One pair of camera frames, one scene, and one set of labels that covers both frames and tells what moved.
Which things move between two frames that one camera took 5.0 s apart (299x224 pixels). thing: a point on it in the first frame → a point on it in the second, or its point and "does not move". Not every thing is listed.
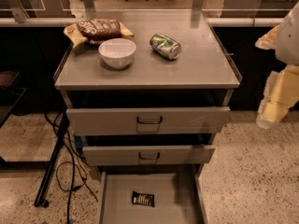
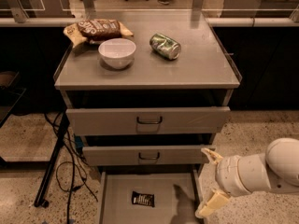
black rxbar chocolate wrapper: [143, 200] does not move
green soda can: [165, 46] does not move
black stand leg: [40, 201] does not move
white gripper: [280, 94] → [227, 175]
